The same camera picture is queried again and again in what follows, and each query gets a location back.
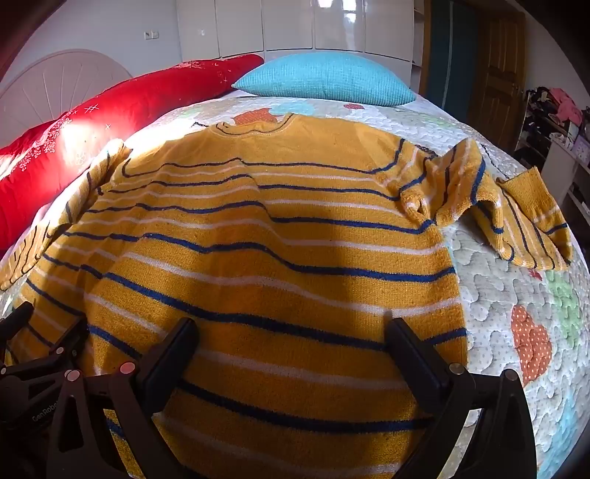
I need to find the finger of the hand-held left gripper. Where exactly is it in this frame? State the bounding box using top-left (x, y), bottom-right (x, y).
top-left (0, 301), bottom-right (36, 344)
top-left (4, 317), bottom-right (90, 377)

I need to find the wooden door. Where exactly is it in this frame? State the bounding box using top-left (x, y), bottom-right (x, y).
top-left (477, 9), bottom-right (527, 135)

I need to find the white fan-shaped headboard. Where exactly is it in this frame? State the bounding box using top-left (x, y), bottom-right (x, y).
top-left (0, 49), bottom-right (134, 147)

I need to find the shoe rack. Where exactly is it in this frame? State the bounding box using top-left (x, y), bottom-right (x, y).
top-left (513, 87), bottom-right (590, 163)

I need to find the blue knitted pillow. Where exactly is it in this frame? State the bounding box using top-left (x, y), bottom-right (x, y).
top-left (232, 52), bottom-right (417, 106)

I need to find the glossy white wardrobe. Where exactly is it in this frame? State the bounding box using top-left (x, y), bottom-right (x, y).
top-left (176, 0), bottom-right (416, 89)

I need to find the red embroidered long pillow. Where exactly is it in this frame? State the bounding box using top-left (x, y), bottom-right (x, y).
top-left (0, 54), bottom-right (264, 252)

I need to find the yellow striped sweater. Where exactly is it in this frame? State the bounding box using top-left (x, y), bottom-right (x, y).
top-left (0, 113), bottom-right (575, 479)

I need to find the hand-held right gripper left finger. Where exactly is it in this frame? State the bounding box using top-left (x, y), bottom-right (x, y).
top-left (46, 317), bottom-right (204, 479)

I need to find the white desk shelf unit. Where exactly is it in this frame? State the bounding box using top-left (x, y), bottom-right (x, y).
top-left (540, 137), bottom-right (590, 233)

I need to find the pink cloth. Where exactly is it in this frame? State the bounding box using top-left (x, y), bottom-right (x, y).
top-left (546, 87), bottom-right (584, 126)

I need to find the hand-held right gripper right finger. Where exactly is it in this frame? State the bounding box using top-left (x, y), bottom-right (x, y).
top-left (385, 317), bottom-right (538, 479)

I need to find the quilted heart-pattern bedspread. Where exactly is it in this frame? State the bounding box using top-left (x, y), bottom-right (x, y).
top-left (0, 87), bottom-right (590, 479)

